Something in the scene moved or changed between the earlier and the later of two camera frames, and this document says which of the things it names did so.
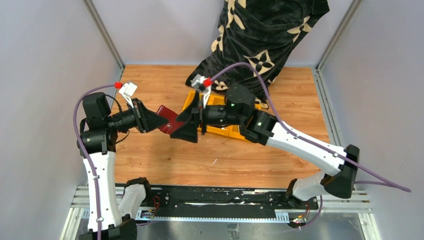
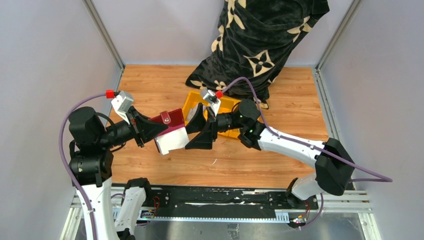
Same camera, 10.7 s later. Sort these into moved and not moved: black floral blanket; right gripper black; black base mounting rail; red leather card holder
Moved: right gripper black; red leather card holder
Not moved: black base mounting rail; black floral blanket
